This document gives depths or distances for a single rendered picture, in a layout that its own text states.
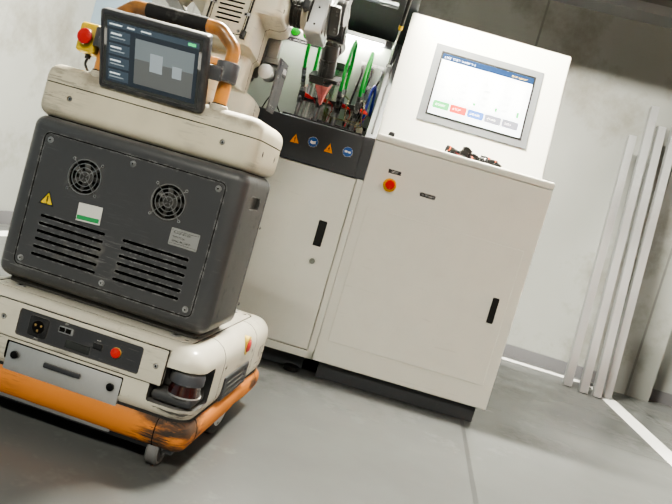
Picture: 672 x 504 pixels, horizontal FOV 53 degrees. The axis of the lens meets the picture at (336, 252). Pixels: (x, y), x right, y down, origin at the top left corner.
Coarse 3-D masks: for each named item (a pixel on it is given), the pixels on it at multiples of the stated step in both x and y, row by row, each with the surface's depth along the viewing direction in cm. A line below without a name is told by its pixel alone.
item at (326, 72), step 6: (324, 60) 223; (324, 66) 223; (330, 66) 223; (312, 72) 227; (318, 72) 225; (324, 72) 224; (330, 72) 224; (318, 78) 225; (324, 78) 224; (330, 78) 225; (336, 78) 227; (336, 84) 224
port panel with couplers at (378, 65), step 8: (368, 56) 309; (360, 64) 309; (376, 64) 309; (384, 64) 309; (360, 72) 309; (376, 72) 309; (384, 72) 309; (360, 80) 309; (376, 80) 309; (352, 88) 310; (368, 88) 310; (376, 96) 309; (352, 104) 310; (352, 112) 310; (368, 112) 310; (368, 120) 310
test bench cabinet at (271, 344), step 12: (360, 180) 259; (348, 216) 260; (348, 228) 260; (336, 252) 261; (336, 264) 261; (324, 300) 262; (324, 312) 262; (312, 336) 263; (264, 348) 271; (276, 348) 264; (288, 348) 264; (300, 348) 264; (312, 348) 263; (276, 360) 271; (288, 360) 271; (300, 360) 271
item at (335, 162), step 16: (288, 128) 259; (304, 128) 258; (320, 128) 258; (288, 144) 259; (304, 144) 259; (320, 144) 259; (336, 144) 258; (352, 144) 258; (304, 160) 259; (320, 160) 259; (336, 160) 259; (352, 160) 259; (352, 176) 259
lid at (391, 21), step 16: (368, 0) 294; (384, 0) 293; (400, 0) 289; (416, 0) 286; (352, 16) 304; (368, 16) 301; (384, 16) 299; (400, 16) 296; (368, 32) 309; (384, 32) 307; (400, 32) 304
